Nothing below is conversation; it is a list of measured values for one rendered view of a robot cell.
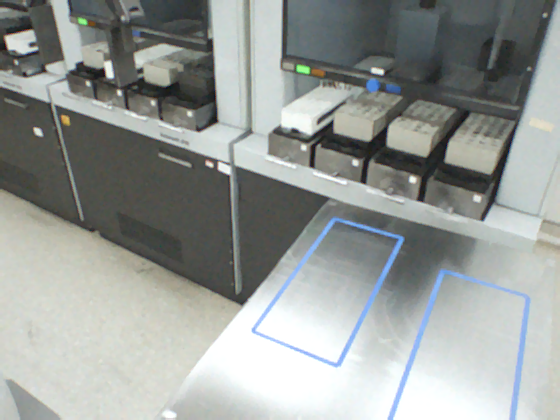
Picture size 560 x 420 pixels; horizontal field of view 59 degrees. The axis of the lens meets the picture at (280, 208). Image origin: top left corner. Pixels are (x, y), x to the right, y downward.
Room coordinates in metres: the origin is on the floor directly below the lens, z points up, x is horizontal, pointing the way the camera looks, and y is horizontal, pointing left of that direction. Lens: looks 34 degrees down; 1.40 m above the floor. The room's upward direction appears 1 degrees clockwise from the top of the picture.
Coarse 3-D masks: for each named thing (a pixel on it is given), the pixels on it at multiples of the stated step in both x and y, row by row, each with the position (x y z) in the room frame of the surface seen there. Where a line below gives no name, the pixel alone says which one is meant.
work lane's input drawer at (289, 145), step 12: (276, 132) 1.25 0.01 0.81; (288, 132) 1.24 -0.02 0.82; (324, 132) 1.27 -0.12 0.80; (276, 144) 1.25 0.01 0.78; (288, 144) 1.23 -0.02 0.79; (300, 144) 1.21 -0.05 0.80; (312, 144) 1.20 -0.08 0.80; (276, 156) 1.25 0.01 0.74; (288, 156) 1.22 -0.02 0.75; (300, 156) 1.20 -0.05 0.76; (312, 156) 1.20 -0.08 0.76; (288, 168) 1.18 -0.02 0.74
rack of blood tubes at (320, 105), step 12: (312, 96) 1.39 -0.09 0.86; (324, 96) 1.40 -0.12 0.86; (336, 96) 1.39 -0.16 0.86; (348, 96) 1.42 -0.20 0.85; (288, 108) 1.30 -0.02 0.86; (300, 108) 1.30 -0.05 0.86; (312, 108) 1.30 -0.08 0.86; (324, 108) 1.30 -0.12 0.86; (336, 108) 1.40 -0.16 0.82; (288, 120) 1.27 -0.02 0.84; (300, 120) 1.25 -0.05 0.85; (312, 120) 1.24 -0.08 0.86; (324, 120) 1.30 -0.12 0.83; (300, 132) 1.25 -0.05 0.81; (312, 132) 1.24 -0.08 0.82
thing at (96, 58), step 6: (84, 48) 1.77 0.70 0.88; (90, 48) 1.77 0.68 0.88; (84, 54) 1.77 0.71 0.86; (90, 54) 1.75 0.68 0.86; (96, 54) 1.73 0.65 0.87; (102, 54) 1.72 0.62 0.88; (84, 60) 1.77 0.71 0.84; (90, 60) 1.75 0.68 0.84; (96, 60) 1.74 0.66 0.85; (102, 60) 1.72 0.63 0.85; (108, 60) 1.73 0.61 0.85; (96, 66) 1.74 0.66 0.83; (102, 66) 1.72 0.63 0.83
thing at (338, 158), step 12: (324, 144) 1.17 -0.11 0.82; (336, 144) 1.17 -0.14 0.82; (348, 144) 1.17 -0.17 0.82; (372, 144) 1.19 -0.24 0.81; (324, 156) 1.17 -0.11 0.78; (336, 156) 1.15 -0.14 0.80; (348, 156) 1.13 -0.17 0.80; (360, 156) 1.12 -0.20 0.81; (324, 168) 1.16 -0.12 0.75; (336, 168) 1.15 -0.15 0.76; (348, 168) 1.13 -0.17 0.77; (360, 168) 1.11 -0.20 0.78; (336, 180) 1.10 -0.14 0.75
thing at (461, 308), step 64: (320, 256) 0.71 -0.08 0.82; (384, 256) 0.71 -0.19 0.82; (448, 256) 0.71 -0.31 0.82; (512, 256) 0.72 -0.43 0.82; (256, 320) 0.55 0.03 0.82; (320, 320) 0.55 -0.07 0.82; (384, 320) 0.55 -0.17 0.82; (448, 320) 0.55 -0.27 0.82; (512, 320) 0.56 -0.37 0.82; (192, 384) 0.43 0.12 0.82; (256, 384) 0.43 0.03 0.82; (320, 384) 0.43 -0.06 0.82; (384, 384) 0.43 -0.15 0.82; (448, 384) 0.44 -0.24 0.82; (512, 384) 0.44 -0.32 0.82
